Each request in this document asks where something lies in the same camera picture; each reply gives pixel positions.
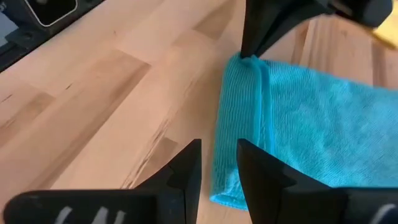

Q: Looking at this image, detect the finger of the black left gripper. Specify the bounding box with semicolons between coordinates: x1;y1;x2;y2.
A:
250;0;333;58
240;0;309;59

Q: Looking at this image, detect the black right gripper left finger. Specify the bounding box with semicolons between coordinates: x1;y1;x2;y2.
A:
2;139;202;224

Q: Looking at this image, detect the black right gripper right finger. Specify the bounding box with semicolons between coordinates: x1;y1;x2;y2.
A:
236;138;398;224

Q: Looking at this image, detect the teal microfiber towel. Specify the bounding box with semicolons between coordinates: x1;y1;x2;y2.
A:
210;52;398;212

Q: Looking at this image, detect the black aluminium table frame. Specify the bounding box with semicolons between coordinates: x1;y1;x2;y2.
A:
0;0;105;73

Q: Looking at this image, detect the small black table-level camera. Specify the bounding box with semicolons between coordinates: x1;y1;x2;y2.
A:
24;0;78;27

